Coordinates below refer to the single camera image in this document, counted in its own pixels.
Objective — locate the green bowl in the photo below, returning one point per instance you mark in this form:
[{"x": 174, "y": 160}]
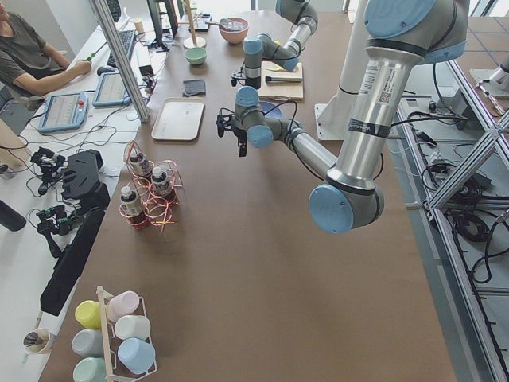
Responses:
[{"x": 196, "y": 55}]

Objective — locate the dark drink bottle lower left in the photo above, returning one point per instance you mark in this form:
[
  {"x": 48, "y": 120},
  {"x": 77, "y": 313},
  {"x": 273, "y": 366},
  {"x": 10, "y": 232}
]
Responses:
[{"x": 161, "y": 184}]

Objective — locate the blue teach pendant near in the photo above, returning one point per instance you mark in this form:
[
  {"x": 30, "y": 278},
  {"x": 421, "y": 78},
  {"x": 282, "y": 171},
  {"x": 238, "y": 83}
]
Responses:
[{"x": 64, "y": 112}]

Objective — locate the blue plate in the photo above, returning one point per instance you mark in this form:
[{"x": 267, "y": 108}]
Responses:
[{"x": 271, "y": 110}]

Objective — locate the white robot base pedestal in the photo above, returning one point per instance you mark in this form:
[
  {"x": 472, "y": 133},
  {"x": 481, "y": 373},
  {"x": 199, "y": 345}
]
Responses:
[{"x": 332, "y": 118}]

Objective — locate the blue teach pendant far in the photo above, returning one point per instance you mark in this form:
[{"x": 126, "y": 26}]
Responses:
[{"x": 111, "y": 91}]

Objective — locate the steel muddler black tip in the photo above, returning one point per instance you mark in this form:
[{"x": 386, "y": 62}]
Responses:
[{"x": 282, "y": 80}]

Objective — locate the pink cup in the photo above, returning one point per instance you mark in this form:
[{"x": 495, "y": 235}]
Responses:
[{"x": 122, "y": 304}]

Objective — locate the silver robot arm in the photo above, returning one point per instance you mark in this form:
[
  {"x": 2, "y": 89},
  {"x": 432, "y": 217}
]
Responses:
[
  {"x": 400, "y": 36},
  {"x": 262, "y": 47}
]

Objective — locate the dark drink bottle right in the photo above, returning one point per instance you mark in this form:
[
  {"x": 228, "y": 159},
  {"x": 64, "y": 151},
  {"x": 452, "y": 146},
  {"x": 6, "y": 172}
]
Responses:
[{"x": 132, "y": 208}]

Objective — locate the pink bowl with ice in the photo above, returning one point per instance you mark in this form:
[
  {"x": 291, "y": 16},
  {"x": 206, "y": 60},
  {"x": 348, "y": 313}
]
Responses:
[{"x": 233, "y": 30}]

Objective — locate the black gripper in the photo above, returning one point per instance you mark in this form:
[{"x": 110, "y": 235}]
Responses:
[
  {"x": 240, "y": 140},
  {"x": 251, "y": 81}
]

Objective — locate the yellow cup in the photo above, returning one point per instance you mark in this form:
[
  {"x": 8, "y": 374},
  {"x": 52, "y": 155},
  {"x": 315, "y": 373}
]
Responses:
[{"x": 87, "y": 313}]

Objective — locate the grey folded cloth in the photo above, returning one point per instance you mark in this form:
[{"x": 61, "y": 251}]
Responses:
[{"x": 194, "y": 87}]

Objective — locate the white cup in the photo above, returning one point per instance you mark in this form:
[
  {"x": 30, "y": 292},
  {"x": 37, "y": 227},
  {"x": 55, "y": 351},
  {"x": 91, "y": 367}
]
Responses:
[{"x": 137, "y": 326}]

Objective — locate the light blue cup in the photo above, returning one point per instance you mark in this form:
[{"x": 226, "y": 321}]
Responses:
[{"x": 137, "y": 355}]

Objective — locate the wooden cutting board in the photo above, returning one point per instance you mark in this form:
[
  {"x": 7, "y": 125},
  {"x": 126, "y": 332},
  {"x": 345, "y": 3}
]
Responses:
[{"x": 281, "y": 91}]

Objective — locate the cream rabbit tray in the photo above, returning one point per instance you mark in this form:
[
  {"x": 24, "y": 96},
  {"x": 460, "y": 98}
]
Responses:
[{"x": 179, "y": 119}]

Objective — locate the grey cup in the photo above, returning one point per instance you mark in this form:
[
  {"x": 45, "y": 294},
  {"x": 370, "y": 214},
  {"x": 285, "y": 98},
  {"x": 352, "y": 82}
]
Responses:
[{"x": 88, "y": 343}]

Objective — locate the mint green cup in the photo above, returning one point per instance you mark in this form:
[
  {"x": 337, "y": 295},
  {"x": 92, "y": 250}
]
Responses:
[{"x": 90, "y": 369}]

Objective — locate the blue teach pendant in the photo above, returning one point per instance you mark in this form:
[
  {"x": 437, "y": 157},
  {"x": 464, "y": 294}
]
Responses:
[
  {"x": 64, "y": 112},
  {"x": 111, "y": 91}
]

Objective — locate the wooden cup stand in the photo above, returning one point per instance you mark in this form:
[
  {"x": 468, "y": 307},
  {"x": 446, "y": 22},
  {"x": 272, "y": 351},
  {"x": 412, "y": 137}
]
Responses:
[{"x": 187, "y": 19}]

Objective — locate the dark drink bottle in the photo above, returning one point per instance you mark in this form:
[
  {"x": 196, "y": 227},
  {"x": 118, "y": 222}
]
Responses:
[
  {"x": 139, "y": 164},
  {"x": 161, "y": 184},
  {"x": 132, "y": 208}
]

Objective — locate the copper wire bottle rack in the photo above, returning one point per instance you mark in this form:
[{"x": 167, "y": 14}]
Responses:
[{"x": 150, "y": 195}]

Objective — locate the seated person grey shirt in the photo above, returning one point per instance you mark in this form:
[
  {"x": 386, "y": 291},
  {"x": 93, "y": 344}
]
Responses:
[{"x": 30, "y": 65}]

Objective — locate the dark drink bottle upper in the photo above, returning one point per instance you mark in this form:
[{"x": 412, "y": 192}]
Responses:
[{"x": 139, "y": 164}]

